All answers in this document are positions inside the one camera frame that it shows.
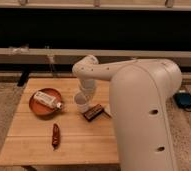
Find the brown chocolate bar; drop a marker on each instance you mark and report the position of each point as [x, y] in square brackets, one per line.
[93, 112]

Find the wooden table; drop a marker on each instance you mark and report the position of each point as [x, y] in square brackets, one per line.
[29, 139]

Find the blue device on floor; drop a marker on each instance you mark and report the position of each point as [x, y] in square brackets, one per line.
[183, 99]

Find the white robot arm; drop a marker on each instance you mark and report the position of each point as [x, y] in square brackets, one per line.
[138, 93]

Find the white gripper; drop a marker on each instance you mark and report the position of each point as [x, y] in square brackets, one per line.
[88, 87]

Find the orange round plate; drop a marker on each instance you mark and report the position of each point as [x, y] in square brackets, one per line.
[40, 109]

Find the red pocket knife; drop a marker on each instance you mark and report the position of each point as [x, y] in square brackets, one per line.
[55, 136]

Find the white tube with cap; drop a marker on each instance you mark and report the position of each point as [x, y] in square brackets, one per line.
[47, 100]

